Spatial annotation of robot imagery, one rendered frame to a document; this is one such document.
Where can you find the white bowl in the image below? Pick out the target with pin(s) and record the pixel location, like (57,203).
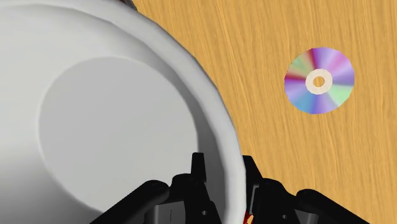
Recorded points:
(108,108)

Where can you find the iridescent compact disc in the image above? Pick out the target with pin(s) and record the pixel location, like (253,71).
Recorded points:
(333,63)

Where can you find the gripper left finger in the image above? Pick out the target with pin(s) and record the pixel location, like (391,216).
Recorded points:
(189,192)

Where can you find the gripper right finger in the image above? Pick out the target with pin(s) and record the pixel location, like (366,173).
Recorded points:
(273,198)

